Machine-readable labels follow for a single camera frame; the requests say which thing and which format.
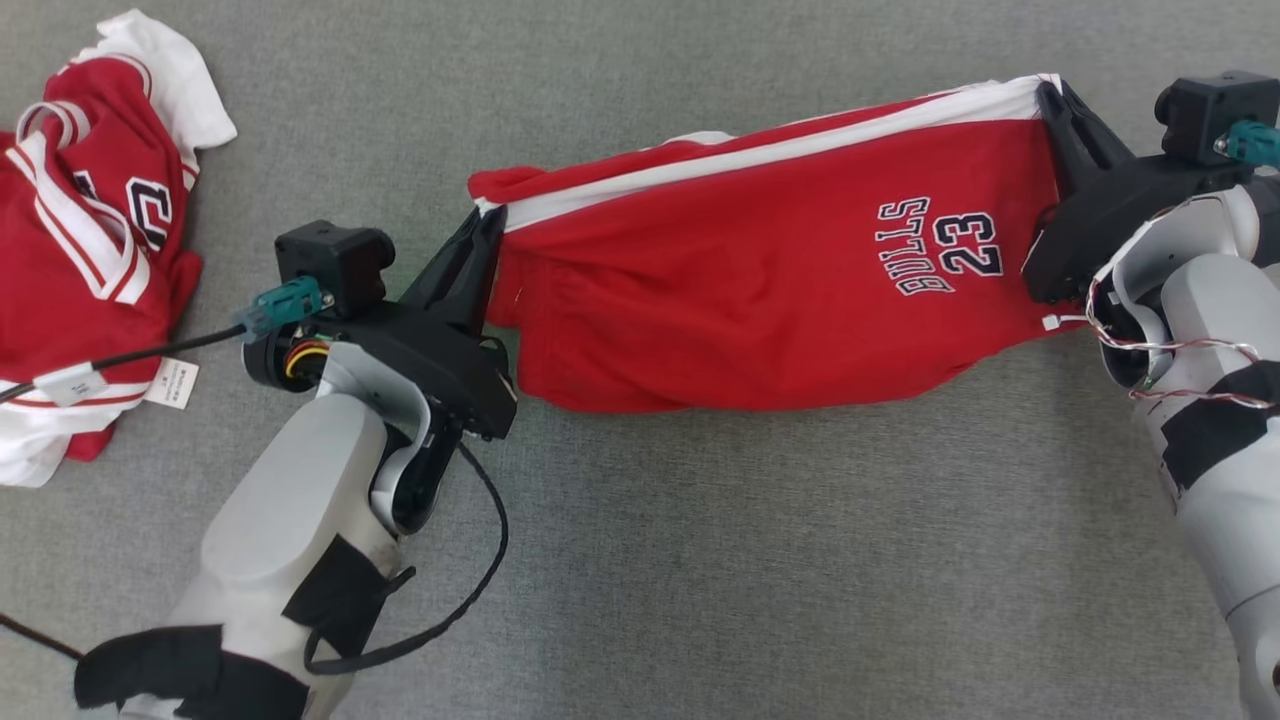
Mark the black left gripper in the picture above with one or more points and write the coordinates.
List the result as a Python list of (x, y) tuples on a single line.
[(450, 365)]

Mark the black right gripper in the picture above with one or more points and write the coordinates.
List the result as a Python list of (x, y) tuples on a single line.
[(1100, 215)]

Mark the red shorts with white stripe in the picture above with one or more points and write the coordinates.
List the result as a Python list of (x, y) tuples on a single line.
[(750, 280)]

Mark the red jersey with white sleeves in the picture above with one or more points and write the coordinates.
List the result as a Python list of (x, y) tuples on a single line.
[(90, 290)]

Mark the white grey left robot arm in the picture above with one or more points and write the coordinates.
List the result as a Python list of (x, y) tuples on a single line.
[(290, 490)]

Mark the grey fabric sofa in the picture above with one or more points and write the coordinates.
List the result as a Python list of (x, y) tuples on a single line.
[(750, 560)]

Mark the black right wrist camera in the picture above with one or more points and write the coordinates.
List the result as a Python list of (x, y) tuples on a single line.
[(1205, 110)]

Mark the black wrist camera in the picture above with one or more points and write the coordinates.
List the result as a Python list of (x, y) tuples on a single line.
[(1205, 110), (330, 260)]

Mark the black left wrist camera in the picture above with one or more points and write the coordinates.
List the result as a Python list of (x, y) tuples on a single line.
[(330, 260)]

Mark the teal right camera connector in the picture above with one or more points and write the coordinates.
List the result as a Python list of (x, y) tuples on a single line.
[(1255, 143)]

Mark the teal camera connector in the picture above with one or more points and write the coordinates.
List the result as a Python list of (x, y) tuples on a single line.
[(1255, 143), (285, 303)]

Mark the teal left camera connector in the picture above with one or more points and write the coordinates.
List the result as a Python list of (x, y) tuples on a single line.
[(285, 303)]

